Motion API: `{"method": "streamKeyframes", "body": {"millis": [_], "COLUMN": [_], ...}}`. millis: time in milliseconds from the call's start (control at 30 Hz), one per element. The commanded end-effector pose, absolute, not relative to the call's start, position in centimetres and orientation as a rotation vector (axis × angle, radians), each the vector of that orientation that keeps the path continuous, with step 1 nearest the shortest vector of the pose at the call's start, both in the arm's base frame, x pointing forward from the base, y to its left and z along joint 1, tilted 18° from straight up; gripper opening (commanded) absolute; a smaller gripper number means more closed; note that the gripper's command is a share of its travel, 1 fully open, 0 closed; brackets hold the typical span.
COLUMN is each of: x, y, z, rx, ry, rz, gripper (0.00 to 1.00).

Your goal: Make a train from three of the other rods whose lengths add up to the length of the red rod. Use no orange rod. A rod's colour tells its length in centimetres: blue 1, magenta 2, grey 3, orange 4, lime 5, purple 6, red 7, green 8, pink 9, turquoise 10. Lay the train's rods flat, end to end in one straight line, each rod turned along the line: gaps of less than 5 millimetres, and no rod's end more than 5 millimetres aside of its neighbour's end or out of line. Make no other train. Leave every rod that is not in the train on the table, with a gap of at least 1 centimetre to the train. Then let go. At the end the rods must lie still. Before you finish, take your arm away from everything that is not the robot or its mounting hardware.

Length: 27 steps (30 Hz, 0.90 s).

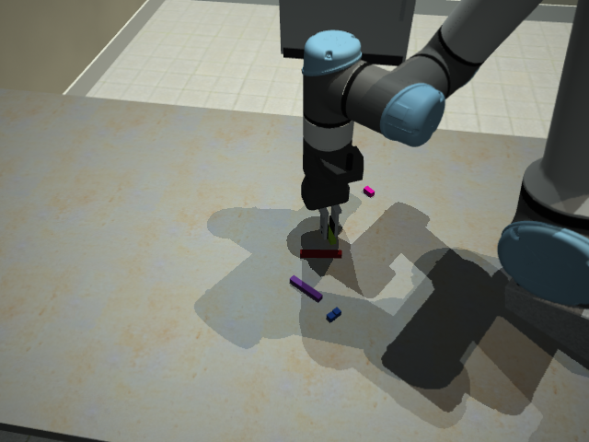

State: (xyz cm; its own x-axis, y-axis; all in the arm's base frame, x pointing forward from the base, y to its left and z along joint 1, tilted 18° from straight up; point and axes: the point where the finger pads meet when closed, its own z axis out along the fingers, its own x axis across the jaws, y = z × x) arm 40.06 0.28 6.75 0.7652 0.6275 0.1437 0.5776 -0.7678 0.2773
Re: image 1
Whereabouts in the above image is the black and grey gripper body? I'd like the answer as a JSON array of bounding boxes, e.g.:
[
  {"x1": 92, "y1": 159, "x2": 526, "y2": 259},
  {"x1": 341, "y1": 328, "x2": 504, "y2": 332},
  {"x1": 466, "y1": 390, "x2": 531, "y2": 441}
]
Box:
[{"x1": 301, "y1": 114, "x2": 364, "y2": 211}]

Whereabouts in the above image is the purple rod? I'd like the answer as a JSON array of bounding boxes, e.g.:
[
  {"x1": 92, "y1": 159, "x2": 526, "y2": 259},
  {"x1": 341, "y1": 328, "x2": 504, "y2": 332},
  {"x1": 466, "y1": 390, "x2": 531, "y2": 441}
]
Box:
[{"x1": 290, "y1": 275, "x2": 323, "y2": 302}]

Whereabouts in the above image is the lime green rod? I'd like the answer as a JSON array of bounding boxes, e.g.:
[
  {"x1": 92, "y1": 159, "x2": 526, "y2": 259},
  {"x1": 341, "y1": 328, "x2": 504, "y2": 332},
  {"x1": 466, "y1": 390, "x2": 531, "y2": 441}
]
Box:
[{"x1": 328, "y1": 227, "x2": 336, "y2": 245}]

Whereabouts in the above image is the dark red rod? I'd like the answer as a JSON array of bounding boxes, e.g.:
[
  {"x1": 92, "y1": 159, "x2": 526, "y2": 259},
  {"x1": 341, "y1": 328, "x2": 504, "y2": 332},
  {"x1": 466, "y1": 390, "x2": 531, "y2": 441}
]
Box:
[{"x1": 300, "y1": 250, "x2": 342, "y2": 258}]

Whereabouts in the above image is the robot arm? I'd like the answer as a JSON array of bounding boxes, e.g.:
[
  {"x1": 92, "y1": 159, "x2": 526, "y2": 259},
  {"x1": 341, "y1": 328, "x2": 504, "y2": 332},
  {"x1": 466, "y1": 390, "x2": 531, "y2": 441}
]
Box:
[{"x1": 302, "y1": 0, "x2": 589, "y2": 308}]

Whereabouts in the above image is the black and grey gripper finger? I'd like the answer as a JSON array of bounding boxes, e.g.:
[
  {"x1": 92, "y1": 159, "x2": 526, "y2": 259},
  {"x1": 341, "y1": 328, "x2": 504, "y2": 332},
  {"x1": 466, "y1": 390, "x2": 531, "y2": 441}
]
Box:
[
  {"x1": 329, "y1": 204, "x2": 341, "y2": 237},
  {"x1": 318, "y1": 207, "x2": 329, "y2": 239}
]

